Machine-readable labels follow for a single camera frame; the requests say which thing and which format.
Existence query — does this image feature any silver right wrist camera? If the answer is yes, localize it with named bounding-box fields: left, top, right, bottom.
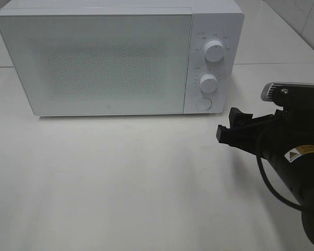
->
left=261, top=82, right=314, bottom=102

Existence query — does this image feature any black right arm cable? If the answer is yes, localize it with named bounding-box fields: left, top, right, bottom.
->
left=254, top=135, right=303, bottom=210

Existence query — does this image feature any lower white timer knob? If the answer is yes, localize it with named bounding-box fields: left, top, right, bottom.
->
left=199, top=74, right=219, bottom=93

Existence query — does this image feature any upper white power knob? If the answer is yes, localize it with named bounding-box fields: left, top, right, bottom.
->
left=203, top=38, right=225, bottom=63

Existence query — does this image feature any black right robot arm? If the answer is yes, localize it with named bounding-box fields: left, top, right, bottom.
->
left=217, top=105, right=314, bottom=245

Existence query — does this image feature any round white door button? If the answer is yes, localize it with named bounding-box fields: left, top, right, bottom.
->
left=196, top=98, right=212, bottom=111

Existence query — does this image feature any white microwave oven body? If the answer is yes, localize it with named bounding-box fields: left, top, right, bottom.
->
left=0, top=1, right=244, bottom=117

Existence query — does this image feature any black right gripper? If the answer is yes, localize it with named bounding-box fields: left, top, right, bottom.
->
left=216, top=105, right=314, bottom=162

